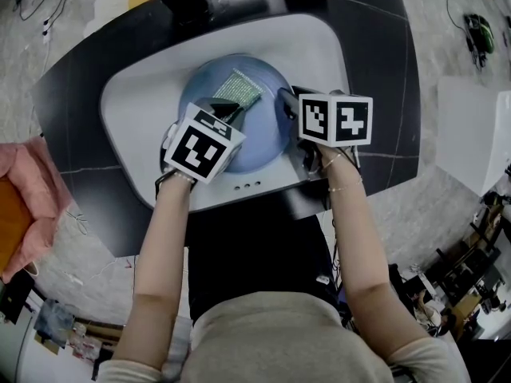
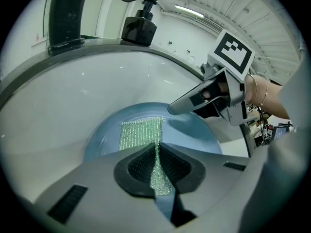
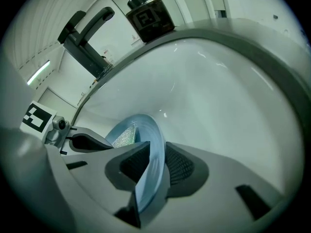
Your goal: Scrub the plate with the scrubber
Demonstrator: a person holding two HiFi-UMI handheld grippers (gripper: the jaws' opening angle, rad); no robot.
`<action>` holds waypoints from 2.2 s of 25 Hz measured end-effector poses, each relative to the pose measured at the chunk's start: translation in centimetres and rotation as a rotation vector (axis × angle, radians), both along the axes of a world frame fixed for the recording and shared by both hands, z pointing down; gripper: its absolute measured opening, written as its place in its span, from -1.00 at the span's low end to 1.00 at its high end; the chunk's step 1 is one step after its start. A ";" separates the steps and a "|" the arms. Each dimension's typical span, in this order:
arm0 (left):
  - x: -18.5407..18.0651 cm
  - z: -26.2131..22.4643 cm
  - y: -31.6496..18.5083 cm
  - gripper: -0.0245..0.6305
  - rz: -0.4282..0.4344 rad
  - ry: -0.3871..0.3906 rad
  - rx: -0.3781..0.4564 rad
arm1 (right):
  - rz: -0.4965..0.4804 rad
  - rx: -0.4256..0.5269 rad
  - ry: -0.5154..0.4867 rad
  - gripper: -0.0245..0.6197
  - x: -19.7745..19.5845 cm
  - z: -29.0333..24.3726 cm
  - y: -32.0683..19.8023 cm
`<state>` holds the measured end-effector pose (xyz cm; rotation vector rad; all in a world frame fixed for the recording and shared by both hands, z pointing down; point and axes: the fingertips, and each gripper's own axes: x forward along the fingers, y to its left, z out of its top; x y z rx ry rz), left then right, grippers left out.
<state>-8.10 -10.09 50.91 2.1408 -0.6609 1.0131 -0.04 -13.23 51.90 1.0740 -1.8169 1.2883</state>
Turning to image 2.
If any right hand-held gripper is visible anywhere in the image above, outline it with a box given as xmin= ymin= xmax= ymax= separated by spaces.
xmin=167 ymin=29 xmax=256 ymax=126

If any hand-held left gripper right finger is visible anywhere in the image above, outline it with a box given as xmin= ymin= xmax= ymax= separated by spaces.
xmin=159 ymin=142 xmax=250 ymax=228

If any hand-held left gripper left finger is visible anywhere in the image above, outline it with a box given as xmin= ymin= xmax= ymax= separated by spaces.
xmin=34 ymin=143 xmax=174 ymax=233

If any large blue plate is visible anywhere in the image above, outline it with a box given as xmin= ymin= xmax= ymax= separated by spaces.
xmin=82 ymin=102 xmax=223 ymax=225

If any green scouring sponge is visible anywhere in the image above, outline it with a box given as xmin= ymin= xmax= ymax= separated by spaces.
xmin=118 ymin=116 xmax=174 ymax=196

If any person's right forearm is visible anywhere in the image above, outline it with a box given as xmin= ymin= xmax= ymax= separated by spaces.
xmin=244 ymin=74 xmax=291 ymax=120

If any person's right hand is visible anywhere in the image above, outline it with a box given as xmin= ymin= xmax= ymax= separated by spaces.
xmin=202 ymin=81 xmax=229 ymax=101

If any thin gold bangle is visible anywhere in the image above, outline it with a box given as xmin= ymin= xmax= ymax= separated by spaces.
xmin=247 ymin=73 xmax=258 ymax=104

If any cluttered black shelf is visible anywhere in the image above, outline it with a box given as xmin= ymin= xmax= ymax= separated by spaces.
xmin=247 ymin=103 xmax=296 ymax=147

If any person's grey sweatshirt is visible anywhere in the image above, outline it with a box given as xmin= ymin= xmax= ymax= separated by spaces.
xmin=247 ymin=57 xmax=311 ymax=203

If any white sink basin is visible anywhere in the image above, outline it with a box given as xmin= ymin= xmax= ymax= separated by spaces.
xmin=0 ymin=49 xmax=256 ymax=203

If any black soap dispenser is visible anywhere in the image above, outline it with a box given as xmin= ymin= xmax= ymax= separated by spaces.
xmin=121 ymin=0 xmax=158 ymax=46

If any fluorescent ceiling light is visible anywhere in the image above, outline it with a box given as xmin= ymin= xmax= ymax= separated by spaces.
xmin=174 ymin=4 xmax=205 ymax=18

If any black faucet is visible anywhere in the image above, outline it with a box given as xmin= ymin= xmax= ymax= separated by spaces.
xmin=47 ymin=0 xmax=140 ymax=57

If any thin beaded bracelet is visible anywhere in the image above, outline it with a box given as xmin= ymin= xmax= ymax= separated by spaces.
xmin=259 ymin=81 xmax=268 ymax=106

